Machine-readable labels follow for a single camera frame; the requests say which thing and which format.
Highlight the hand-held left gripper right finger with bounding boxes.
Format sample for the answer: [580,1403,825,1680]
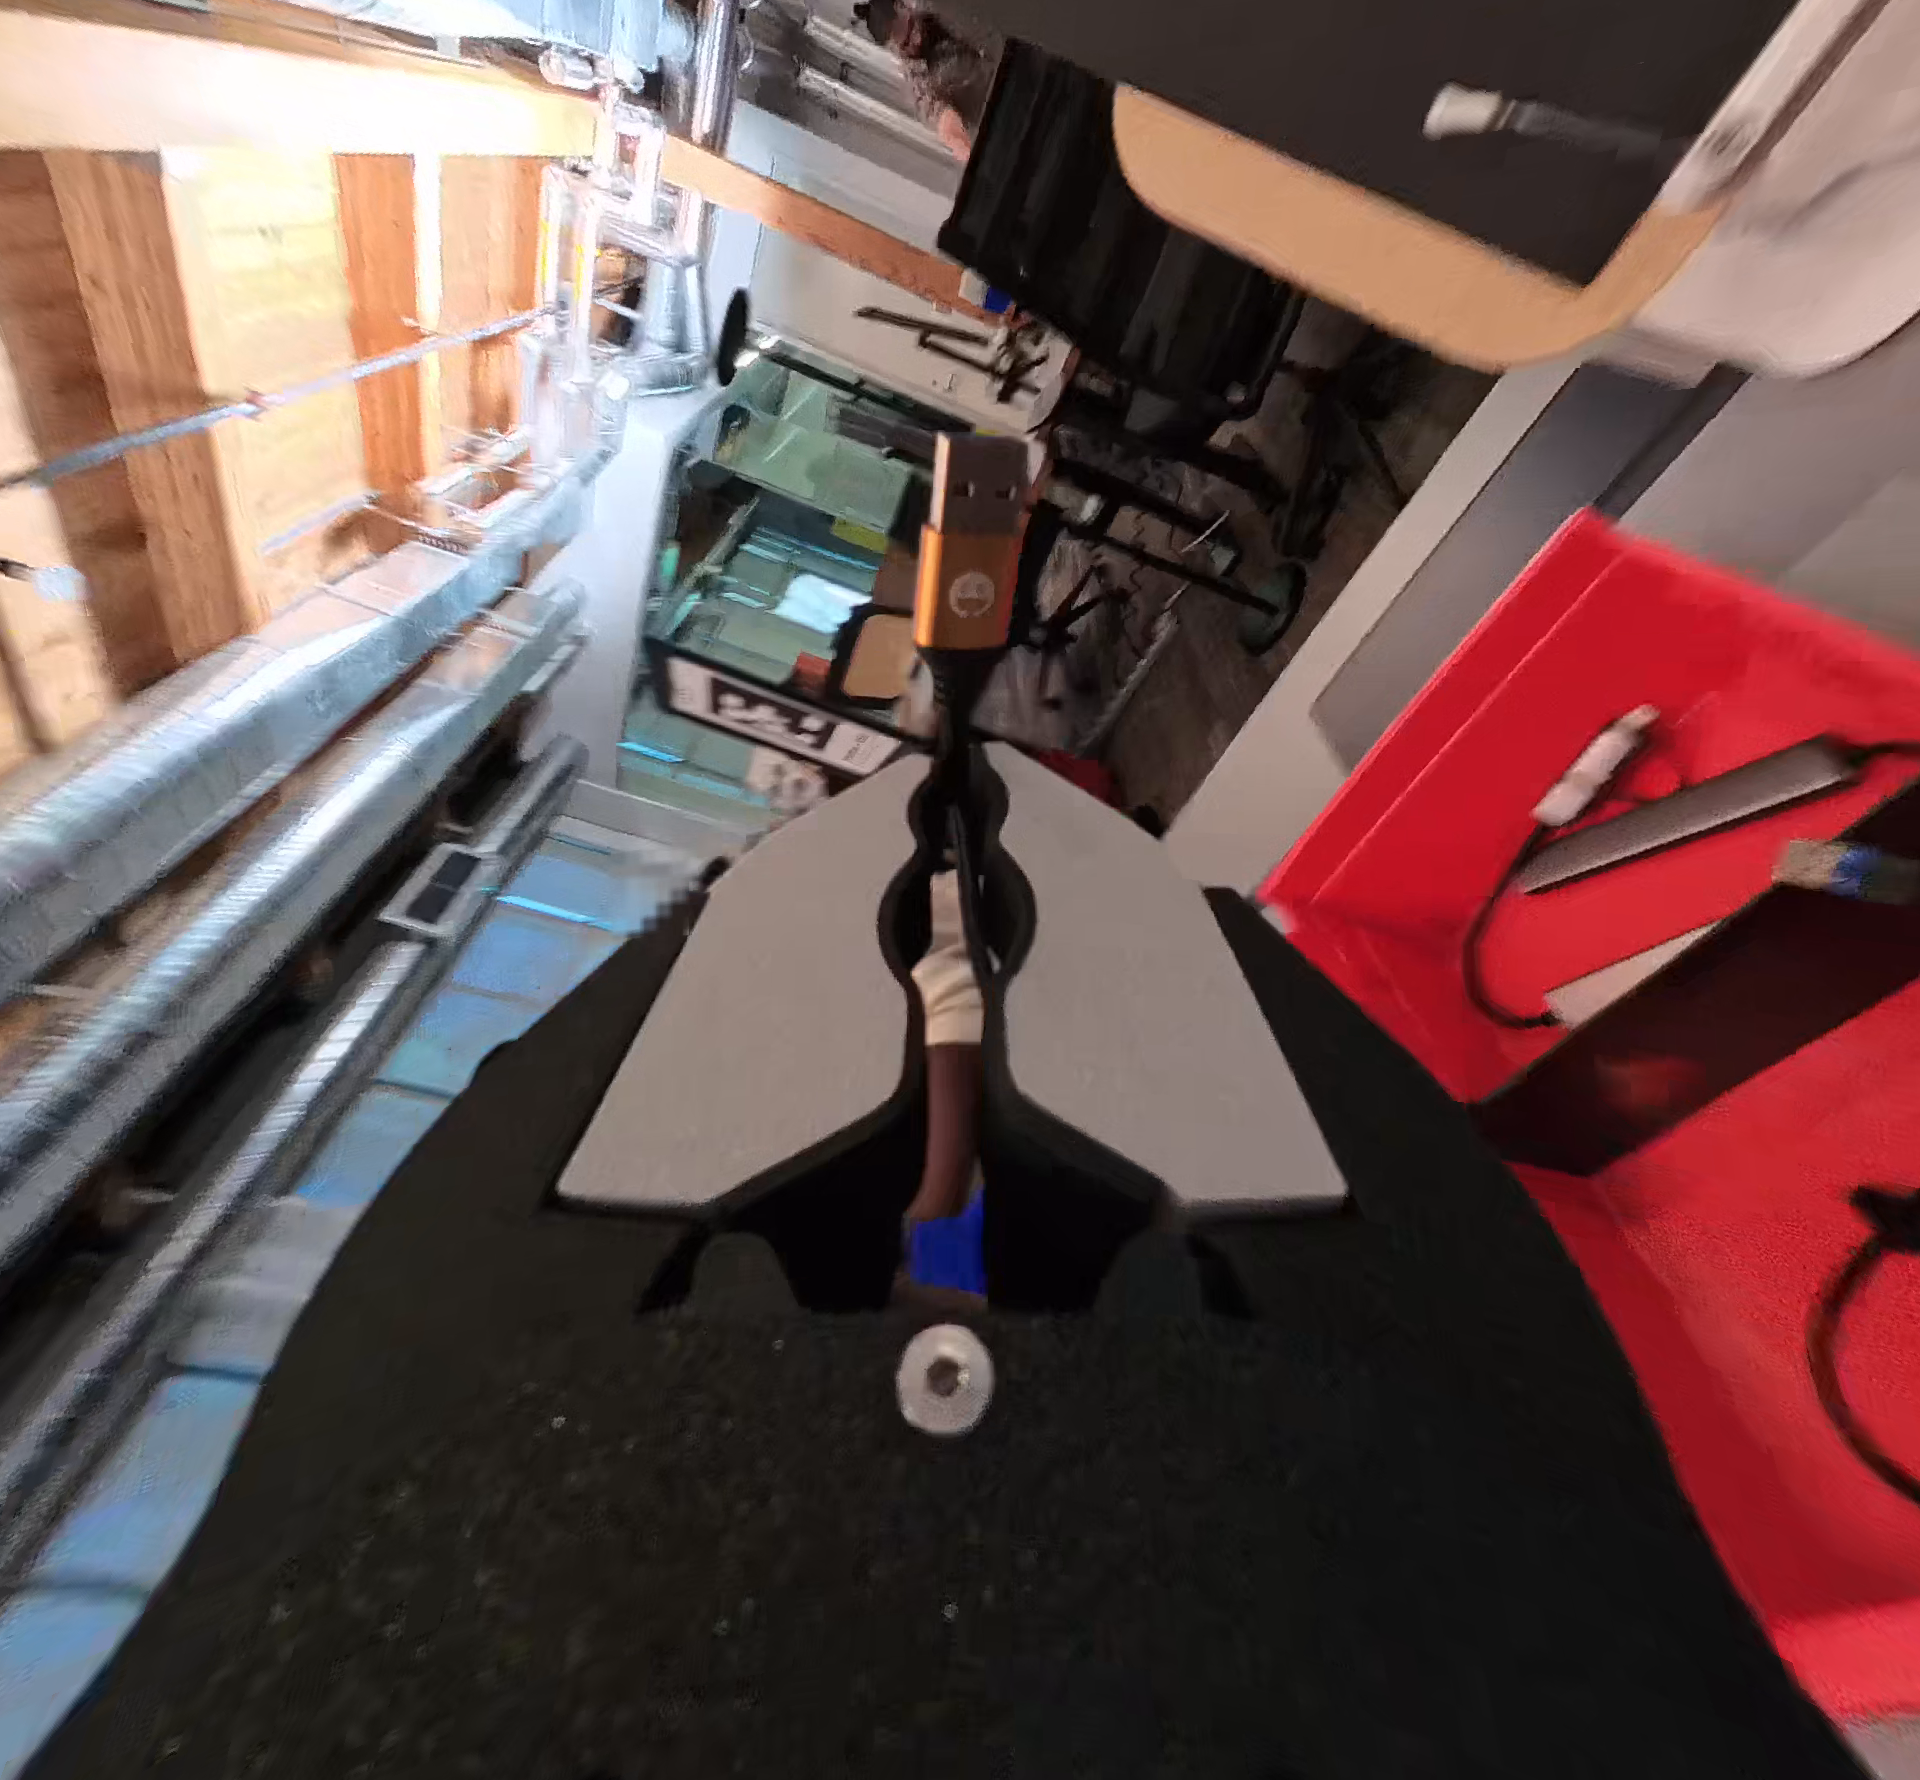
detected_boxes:
[973,750,1350,1223]

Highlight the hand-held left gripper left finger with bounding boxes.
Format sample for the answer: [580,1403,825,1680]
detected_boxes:
[558,756,944,1220]

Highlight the black cable orange plugs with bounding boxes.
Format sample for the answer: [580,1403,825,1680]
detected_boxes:
[899,430,1045,1024]
[1807,1183,1920,1512]

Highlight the red storage bin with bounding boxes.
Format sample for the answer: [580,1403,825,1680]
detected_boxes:
[1257,509,1920,1721]

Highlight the black cable blue plugs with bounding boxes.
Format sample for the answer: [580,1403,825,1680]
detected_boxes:
[1773,835,1920,908]

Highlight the grey desk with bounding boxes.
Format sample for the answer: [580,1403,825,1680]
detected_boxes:
[1161,355,1920,896]

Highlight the white sign black pattern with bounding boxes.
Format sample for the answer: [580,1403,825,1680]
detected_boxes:
[646,649,902,779]

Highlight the black bin divider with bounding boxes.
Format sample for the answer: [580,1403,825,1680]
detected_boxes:
[1476,777,1920,1180]

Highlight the black mesh office chair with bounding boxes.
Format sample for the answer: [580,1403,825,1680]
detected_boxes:
[937,37,1307,567]

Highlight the white stand with black board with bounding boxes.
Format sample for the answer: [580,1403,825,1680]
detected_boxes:
[743,0,1920,380]

